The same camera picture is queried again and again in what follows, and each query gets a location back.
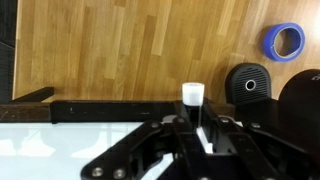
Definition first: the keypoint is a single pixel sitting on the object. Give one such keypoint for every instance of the black white marker pen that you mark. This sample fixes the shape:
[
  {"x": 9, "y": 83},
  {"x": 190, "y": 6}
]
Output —
[{"x": 193, "y": 95}]

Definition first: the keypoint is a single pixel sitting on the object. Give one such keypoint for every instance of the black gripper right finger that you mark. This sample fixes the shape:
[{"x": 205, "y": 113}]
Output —
[{"x": 246, "y": 153}]

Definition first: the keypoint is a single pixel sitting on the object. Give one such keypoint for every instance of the blue tape roll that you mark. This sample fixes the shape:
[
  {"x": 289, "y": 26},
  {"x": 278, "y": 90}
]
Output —
[{"x": 268, "y": 43}]

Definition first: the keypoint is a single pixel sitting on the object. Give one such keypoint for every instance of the black board ledge strip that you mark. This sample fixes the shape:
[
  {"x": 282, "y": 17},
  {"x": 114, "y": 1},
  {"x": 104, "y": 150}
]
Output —
[{"x": 100, "y": 110}]

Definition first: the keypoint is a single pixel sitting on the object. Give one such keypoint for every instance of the black coffee machine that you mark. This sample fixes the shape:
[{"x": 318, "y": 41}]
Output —
[{"x": 250, "y": 83}]

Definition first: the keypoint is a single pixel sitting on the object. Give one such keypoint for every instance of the white whiteboard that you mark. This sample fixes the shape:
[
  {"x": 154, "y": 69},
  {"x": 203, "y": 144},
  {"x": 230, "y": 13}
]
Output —
[{"x": 50, "y": 150}]

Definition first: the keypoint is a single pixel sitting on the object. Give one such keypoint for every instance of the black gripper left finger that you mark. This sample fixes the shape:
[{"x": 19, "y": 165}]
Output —
[{"x": 140, "y": 153}]

